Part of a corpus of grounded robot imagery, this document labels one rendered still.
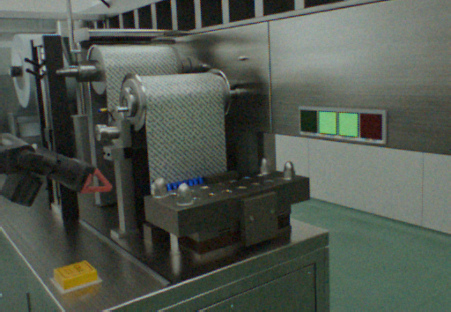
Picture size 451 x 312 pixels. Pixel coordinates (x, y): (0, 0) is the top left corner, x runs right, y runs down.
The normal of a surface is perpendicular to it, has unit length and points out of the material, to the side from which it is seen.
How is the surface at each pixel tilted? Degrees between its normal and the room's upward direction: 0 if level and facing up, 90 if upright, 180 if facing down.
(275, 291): 90
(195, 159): 90
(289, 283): 90
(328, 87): 90
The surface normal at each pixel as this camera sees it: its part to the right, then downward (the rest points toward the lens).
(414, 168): -0.81, 0.13
